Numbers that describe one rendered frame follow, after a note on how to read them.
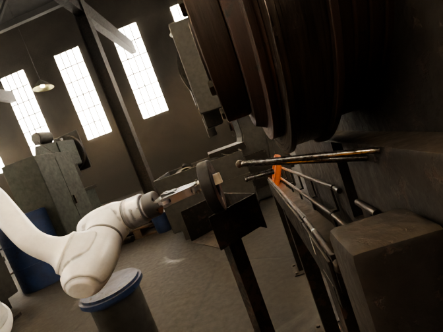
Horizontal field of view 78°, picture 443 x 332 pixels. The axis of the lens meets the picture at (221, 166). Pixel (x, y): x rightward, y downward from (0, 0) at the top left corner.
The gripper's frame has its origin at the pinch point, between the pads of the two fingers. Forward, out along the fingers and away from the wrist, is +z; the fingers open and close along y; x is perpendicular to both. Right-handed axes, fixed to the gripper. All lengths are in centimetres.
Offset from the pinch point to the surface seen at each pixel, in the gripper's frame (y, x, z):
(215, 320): -63, -82, -39
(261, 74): 38.3, 15.9, 18.7
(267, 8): 45, 21, 21
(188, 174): -211, -13, -54
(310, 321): -43, -85, 10
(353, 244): 48, -6, 20
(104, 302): -37, -39, -74
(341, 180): 18.2, -7.9, 29.0
